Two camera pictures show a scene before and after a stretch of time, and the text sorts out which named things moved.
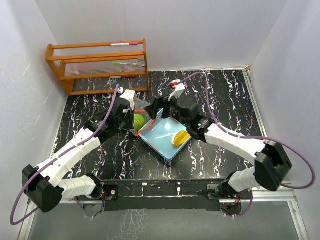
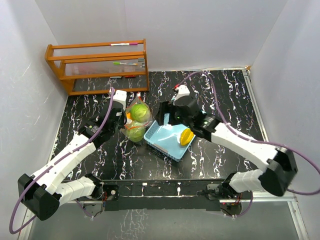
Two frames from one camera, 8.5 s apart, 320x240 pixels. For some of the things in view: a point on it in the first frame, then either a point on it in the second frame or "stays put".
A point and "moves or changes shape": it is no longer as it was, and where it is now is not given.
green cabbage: (139, 121) to (140, 112)
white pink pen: (124, 44) stays put
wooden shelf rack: (100, 68) stays put
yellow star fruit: (180, 137) moves or changes shape
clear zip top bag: (141, 118) moves or changes shape
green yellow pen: (118, 63) stays put
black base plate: (164, 194) stays put
